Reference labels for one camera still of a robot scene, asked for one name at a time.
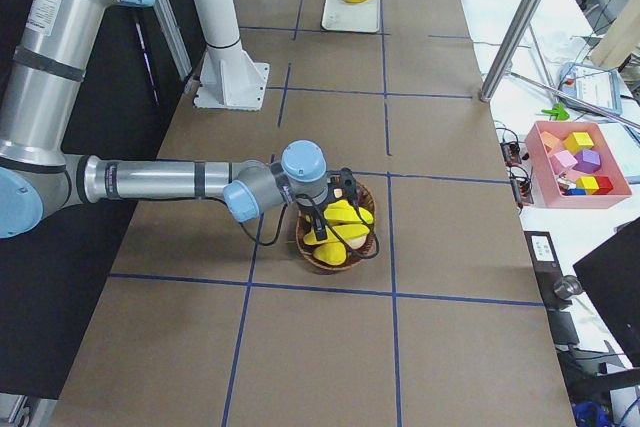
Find green plastic clip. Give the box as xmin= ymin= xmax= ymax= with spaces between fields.
xmin=541 ymin=102 xmax=570 ymax=121

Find yellow cube block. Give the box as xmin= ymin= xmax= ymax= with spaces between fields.
xmin=563 ymin=131 xmax=594 ymax=154

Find blue teach pendant tablet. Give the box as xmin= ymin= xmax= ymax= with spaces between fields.
xmin=558 ymin=62 xmax=622 ymax=115

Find brown wicker basket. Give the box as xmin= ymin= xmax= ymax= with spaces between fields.
xmin=295 ymin=181 xmax=379 ymax=272

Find silver aluminium frame post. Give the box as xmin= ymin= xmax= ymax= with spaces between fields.
xmin=479 ymin=0 xmax=541 ymax=103

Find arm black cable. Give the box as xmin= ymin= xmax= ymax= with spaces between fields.
xmin=209 ymin=169 xmax=381 ymax=261

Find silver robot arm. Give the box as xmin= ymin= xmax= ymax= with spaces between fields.
xmin=1 ymin=0 xmax=330 ymax=239

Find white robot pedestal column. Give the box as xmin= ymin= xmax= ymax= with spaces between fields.
xmin=193 ymin=0 xmax=270 ymax=111

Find white rectangular plate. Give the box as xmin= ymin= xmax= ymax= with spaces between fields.
xmin=321 ymin=0 xmax=380 ymax=34

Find pink plastic box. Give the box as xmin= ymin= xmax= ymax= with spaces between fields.
xmin=525 ymin=121 xmax=632 ymax=209

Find red cube block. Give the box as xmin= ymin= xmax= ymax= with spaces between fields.
xmin=594 ymin=176 xmax=613 ymax=195

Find purple cube block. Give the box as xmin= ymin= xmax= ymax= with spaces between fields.
xmin=573 ymin=149 xmax=601 ymax=174

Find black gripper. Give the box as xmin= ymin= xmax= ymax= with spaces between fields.
xmin=297 ymin=194 xmax=328 ymax=242

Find orange cube block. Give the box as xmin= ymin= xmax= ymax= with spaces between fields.
xmin=540 ymin=131 xmax=561 ymax=154

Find circuit board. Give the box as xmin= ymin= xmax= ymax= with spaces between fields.
xmin=500 ymin=141 xmax=522 ymax=167

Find pink cube block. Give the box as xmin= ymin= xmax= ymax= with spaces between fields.
xmin=548 ymin=150 xmax=577 ymax=175

